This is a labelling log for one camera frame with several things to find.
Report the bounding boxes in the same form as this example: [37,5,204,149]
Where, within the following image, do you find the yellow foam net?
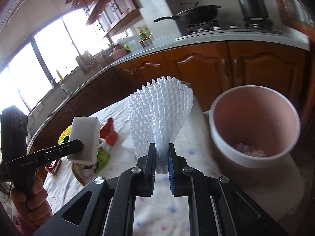
[58,125,71,145]

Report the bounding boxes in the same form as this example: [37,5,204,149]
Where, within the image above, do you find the white folded foam sheet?
[122,135,134,151]

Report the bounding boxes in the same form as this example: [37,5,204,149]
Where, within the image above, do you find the crushed red can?
[45,158,62,176]

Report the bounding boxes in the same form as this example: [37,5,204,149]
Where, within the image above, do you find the sink faucet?
[51,78,69,95]

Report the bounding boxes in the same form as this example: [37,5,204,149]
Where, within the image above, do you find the white foam fruit net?
[128,76,194,174]

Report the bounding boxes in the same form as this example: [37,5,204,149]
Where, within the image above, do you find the dish drying rack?
[75,51,108,75]

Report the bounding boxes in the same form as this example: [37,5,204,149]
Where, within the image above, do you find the green snack wrapper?
[71,138,112,186]

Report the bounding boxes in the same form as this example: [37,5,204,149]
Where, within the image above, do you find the black stock pot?
[237,0,269,20]

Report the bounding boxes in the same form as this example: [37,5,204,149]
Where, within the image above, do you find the condiment bottle rack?
[137,25,153,48]

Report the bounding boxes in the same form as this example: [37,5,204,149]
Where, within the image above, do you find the left hand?
[10,177,52,229]

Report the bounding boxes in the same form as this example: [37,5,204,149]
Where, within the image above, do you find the black wok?
[153,2,221,25]

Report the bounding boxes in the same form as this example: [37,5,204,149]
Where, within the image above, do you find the red snack wrapper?
[100,118,118,147]

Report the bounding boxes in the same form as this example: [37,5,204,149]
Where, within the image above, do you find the brown lower kitchen cabinets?
[30,41,307,152]

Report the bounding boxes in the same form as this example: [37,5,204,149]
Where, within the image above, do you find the white floral tablecloth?
[43,95,306,236]

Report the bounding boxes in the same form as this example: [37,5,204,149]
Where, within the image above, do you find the gas stove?
[176,18,293,41]

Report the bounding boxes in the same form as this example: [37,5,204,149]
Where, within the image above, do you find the pink trash bin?
[209,85,301,168]

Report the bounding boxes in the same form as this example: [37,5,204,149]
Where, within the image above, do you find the grey kitchen countertop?
[28,29,310,152]

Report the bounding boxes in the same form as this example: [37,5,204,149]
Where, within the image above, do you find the brown upper cabinets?
[71,0,141,38]

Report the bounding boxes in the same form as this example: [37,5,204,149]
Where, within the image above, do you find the pink basin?
[108,44,128,62]

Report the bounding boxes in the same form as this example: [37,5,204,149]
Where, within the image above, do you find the white foam block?
[67,117,100,164]

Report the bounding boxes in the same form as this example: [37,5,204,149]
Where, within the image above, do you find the kitchen window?
[1,9,109,114]

